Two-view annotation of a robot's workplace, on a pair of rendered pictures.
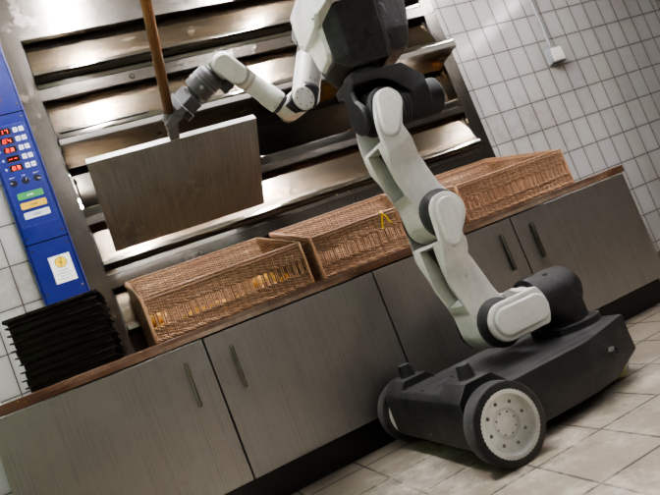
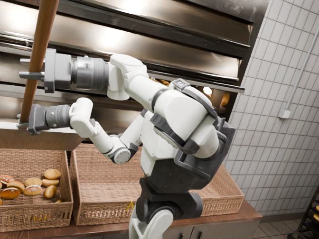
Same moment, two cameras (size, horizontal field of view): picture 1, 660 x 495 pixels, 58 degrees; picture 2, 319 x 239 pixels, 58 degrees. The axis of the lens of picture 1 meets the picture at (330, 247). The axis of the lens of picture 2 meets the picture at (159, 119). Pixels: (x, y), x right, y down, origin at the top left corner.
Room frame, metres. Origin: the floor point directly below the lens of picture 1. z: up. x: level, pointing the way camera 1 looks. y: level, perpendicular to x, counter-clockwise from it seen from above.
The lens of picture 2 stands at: (0.72, -0.05, 1.68)
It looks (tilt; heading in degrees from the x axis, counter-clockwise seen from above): 17 degrees down; 352
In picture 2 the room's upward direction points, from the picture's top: 15 degrees clockwise
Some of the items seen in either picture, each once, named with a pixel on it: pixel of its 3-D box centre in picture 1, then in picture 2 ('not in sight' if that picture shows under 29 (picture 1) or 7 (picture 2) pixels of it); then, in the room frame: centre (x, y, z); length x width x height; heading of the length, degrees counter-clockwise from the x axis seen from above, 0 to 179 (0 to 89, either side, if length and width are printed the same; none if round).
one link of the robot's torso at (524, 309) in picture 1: (501, 317); not in sight; (1.79, -0.40, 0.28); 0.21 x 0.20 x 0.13; 111
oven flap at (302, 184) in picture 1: (305, 181); (113, 121); (2.59, -0.01, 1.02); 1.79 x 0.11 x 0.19; 111
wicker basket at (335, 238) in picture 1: (357, 231); (117, 180); (2.35, -0.12, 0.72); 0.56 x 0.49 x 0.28; 110
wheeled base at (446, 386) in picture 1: (505, 350); not in sight; (1.78, -0.37, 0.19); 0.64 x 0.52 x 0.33; 111
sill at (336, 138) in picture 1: (293, 153); (116, 100); (2.61, 0.00, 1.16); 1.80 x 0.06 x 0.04; 111
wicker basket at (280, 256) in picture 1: (214, 282); (14, 181); (2.14, 0.43, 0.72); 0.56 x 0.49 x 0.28; 112
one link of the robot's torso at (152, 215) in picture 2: (379, 112); (156, 207); (1.76, -0.28, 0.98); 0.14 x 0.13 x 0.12; 21
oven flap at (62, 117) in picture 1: (262, 73); (129, 44); (2.59, -0.01, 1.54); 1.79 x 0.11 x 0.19; 111
